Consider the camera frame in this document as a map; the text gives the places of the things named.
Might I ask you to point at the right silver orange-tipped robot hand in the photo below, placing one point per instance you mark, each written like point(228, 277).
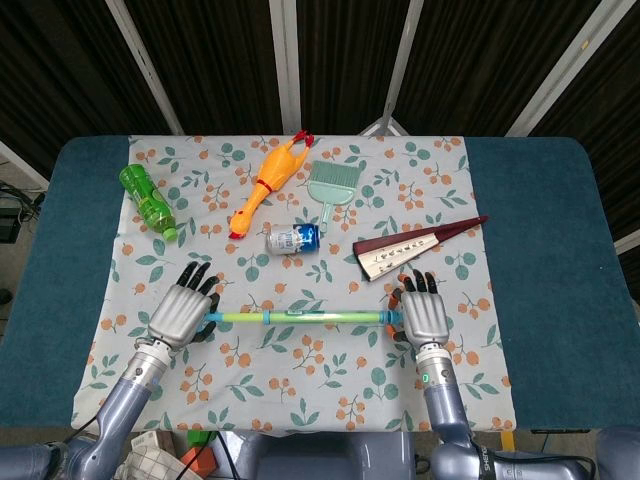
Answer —
point(424, 317)

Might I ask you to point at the orange block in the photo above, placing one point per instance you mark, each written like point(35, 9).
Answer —
point(196, 461)

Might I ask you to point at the yellow rubber chicken toy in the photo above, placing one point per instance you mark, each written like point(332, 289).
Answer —
point(277, 167)

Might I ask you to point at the grey-blue robot torso base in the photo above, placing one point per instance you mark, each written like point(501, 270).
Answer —
point(325, 457)

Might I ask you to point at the pale green dustpan brush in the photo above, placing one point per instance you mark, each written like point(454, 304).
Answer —
point(332, 187)

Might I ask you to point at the white checkered cloth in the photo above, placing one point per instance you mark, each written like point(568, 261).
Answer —
point(150, 465)

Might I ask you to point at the green plastic object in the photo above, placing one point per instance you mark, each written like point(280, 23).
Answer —
point(199, 438)

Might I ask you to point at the maroon folding paper fan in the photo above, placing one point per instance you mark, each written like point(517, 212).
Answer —
point(395, 252)

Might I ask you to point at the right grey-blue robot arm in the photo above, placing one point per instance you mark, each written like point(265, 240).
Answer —
point(447, 410)

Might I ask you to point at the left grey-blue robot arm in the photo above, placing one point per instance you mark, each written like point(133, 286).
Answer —
point(125, 405)

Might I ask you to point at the floral tablecloth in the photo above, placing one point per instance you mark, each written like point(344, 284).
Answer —
point(300, 385)

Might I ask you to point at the black electronic device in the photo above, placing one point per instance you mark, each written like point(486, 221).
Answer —
point(12, 220)

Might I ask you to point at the blue white drink can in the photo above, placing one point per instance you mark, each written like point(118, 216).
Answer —
point(292, 239)

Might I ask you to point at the grey tripod stand base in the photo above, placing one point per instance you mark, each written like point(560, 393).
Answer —
point(382, 127)

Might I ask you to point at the green blue toy stick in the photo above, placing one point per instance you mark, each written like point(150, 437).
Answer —
point(310, 317)

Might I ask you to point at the white barcode box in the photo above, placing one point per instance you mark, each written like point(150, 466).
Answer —
point(150, 442)

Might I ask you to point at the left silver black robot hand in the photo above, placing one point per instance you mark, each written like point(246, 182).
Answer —
point(180, 315)

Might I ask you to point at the white frame post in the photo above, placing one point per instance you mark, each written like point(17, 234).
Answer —
point(145, 65)
point(560, 70)
point(286, 65)
point(400, 60)

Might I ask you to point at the green plastic drink bottle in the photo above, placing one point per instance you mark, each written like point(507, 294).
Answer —
point(147, 200)

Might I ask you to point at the yellow strip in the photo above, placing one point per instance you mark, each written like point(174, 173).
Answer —
point(508, 442)

